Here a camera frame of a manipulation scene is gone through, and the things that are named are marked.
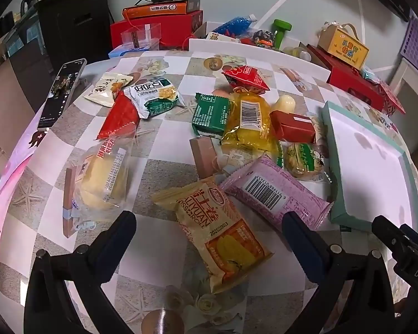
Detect cream snack packet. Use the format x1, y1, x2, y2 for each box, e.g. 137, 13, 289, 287
83, 72, 133, 108

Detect yellow white card box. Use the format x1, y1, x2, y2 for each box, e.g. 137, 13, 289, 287
206, 31, 242, 44

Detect green dumbbell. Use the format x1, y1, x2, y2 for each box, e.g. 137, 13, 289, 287
272, 19, 292, 49

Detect smartphone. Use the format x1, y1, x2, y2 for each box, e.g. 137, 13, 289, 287
38, 58, 88, 132

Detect small red box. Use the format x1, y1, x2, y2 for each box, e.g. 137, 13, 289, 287
269, 110, 316, 143

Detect colourful toy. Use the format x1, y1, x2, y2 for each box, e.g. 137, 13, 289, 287
252, 29, 276, 48

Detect white frame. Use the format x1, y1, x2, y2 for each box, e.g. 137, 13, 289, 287
389, 57, 418, 121

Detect pale yellow jelly cup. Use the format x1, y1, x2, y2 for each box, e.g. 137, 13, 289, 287
272, 95, 296, 114

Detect red gift box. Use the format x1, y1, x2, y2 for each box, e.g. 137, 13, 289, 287
110, 10, 203, 48

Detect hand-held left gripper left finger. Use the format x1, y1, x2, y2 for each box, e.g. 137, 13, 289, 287
24, 210, 137, 334

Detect clear plastic cups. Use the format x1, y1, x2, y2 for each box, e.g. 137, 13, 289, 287
283, 45, 311, 60

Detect white green snack packet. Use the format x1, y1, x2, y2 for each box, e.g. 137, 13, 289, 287
125, 77, 180, 119

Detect clear plastic box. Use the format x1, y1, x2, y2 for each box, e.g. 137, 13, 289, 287
120, 23, 161, 50

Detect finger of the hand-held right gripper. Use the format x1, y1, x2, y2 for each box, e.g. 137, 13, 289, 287
371, 215, 411, 268
400, 224, 418, 252

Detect blue box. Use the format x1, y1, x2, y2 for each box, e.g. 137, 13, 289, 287
108, 42, 160, 58

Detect pink snack packet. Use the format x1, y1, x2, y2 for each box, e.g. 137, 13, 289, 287
219, 156, 332, 231

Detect red box with window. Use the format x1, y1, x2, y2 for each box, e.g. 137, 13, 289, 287
306, 44, 388, 112

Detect yellow roll snack packet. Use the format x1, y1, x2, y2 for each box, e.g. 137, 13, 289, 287
151, 177, 274, 294

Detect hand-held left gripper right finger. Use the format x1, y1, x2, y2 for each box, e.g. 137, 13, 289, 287
281, 211, 395, 334

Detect blue bead bottle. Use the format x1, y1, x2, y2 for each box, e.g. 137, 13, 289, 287
212, 14, 258, 36

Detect orange box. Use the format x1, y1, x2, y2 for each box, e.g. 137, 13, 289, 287
122, 1, 189, 20

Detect clear bread packet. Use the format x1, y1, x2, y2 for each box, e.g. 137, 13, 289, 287
66, 136, 131, 210

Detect green white cookie packet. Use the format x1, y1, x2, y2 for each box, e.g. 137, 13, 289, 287
281, 142, 327, 182

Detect black cabinet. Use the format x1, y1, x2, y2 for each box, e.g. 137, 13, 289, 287
34, 0, 114, 64

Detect red triangular snack packet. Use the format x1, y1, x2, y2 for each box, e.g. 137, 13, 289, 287
222, 65, 270, 94

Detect yellow carry box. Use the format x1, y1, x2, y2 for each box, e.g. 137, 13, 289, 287
317, 23, 369, 70

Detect teal box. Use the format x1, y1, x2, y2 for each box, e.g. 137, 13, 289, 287
321, 101, 418, 233

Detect red patterned bag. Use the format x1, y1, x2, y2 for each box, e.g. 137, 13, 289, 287
369, 76, 407, 116

